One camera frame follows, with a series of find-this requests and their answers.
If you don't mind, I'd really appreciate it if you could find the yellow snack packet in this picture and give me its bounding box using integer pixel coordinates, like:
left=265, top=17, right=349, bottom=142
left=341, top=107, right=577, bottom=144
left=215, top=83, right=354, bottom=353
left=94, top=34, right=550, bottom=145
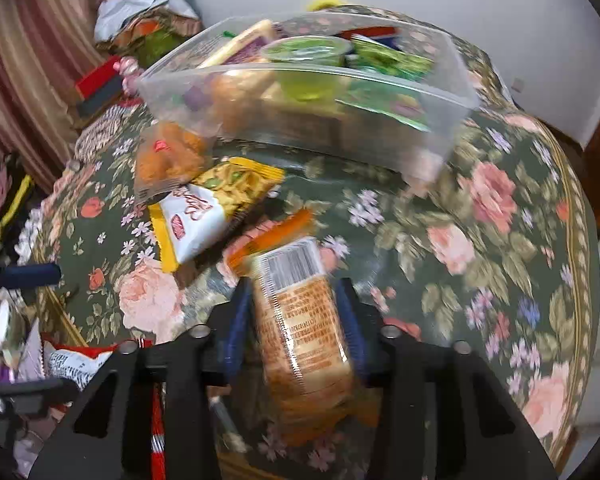
left=149, top=156, right=286, bottom=273

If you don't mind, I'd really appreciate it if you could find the purple wafer packet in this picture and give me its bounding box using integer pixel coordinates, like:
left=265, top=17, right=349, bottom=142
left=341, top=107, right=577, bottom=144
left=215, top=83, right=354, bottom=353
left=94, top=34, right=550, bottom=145
left=200, top=19, right=281, bottom=68

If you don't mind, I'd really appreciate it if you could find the green snack packet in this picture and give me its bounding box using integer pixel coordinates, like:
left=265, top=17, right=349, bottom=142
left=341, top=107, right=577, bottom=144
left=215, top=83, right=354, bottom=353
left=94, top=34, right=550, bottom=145
left=347, top=35, right=436, bottom=131

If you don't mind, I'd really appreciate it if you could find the red box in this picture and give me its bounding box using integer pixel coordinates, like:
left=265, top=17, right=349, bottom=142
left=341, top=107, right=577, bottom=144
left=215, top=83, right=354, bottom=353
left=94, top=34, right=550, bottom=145
left=75, top=55, right=127, bottom=117

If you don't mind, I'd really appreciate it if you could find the striped brown curtain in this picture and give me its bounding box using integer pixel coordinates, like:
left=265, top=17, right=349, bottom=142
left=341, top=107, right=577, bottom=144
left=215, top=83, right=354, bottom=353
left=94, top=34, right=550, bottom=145
left=0, top=0, right=109, bottom=196

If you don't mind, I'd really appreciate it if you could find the green jelly cup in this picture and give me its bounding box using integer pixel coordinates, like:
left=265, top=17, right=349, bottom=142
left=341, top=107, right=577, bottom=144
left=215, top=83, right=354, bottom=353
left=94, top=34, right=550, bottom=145
left=261, top=35, right=353, bottom=101

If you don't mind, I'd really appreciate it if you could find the pink plush toy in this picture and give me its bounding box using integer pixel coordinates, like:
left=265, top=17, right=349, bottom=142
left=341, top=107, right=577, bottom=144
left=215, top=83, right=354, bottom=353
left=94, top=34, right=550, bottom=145
left=117, top=56, right=142, bottom=94

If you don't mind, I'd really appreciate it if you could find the orange fried snack packet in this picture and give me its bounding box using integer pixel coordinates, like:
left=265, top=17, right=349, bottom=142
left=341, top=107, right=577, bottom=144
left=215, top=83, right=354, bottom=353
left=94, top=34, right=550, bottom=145
left=134, top=120, right=216, bottom=201

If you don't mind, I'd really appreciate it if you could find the pile of clothes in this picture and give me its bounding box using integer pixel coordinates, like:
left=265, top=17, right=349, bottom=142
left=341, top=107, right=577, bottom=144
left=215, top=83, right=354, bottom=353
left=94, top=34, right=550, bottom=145
left=94, top=0, right=203, bottom=68

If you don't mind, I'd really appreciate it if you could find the patchwork quilt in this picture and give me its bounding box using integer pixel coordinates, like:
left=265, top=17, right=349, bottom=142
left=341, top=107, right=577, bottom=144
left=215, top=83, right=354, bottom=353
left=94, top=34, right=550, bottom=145
left=72, top=100, right=151, bottom=161

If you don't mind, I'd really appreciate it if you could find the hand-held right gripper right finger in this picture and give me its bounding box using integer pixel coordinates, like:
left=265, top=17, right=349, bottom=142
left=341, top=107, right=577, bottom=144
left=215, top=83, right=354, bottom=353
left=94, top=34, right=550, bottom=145
left=336, top=279, right=562, bottom=480

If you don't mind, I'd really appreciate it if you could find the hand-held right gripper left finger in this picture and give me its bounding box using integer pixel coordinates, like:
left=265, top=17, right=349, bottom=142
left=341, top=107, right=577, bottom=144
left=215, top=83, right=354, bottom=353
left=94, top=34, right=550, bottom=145
left=30, top=279, right=254, bottom=480

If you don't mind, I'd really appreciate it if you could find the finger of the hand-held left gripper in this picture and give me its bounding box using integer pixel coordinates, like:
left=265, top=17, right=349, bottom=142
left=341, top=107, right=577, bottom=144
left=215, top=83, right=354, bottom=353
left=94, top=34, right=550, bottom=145
left=0, top=262, right=62, bottom=294
left=0, top=377, right=82, bottom=412

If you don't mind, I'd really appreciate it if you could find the clear plastic storage container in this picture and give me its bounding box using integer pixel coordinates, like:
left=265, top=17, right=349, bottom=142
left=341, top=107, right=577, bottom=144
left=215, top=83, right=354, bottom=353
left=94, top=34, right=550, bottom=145
left=136, top=14, right=481, bottom=186

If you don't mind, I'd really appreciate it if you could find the orange biscuit packet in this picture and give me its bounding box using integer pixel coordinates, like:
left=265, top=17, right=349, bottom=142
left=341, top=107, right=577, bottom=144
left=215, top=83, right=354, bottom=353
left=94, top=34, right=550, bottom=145
left=227, top=208, right=358, bottom=448

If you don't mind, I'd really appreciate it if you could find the dark bag with yellow strap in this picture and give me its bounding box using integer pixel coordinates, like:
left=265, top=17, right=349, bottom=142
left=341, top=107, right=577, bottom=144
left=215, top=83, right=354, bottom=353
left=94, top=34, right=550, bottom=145
left=0, top=150, right=37, bottom=261

